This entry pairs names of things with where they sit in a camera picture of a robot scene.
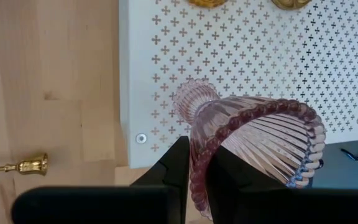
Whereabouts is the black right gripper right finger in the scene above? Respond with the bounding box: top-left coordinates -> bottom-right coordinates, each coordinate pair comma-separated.
205,146 -> 358,224

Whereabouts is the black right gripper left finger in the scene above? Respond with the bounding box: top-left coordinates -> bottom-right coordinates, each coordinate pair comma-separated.
11,136 -> 191,224

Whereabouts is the pink ribbed glass candle holder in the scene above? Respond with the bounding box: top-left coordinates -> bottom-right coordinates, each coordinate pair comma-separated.
173,78 -> 326,220

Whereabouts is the tall brass candlestick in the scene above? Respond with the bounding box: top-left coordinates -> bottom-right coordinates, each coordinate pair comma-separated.
0,152 -> 48,177

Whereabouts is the short brass candle holder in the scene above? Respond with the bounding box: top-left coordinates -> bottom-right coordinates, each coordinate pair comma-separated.
270,0 -> 313,11

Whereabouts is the amber ribbed glass candle holder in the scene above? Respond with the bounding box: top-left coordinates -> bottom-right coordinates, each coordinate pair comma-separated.
186,0 -> 229,9

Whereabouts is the white perforated metal shelf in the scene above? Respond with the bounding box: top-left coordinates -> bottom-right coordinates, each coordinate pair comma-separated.
119,0 -> 358,169

